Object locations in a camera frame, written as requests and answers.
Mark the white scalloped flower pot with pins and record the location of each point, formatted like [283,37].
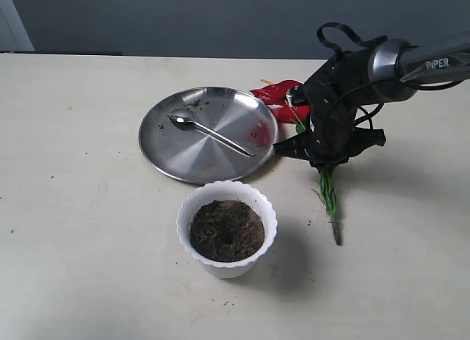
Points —
[227,190]

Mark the red artificial flower green stem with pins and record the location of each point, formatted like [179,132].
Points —
[274,95]

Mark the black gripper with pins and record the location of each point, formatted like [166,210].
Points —
[330,93]

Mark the round stainless steel plate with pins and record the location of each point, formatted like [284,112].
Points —
[188,154]

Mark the dark brown soil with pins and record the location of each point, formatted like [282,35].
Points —
[226,231]

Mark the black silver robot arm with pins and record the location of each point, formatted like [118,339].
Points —
[384,72]

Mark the silver metal spoon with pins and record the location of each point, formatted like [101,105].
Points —
[187,117]

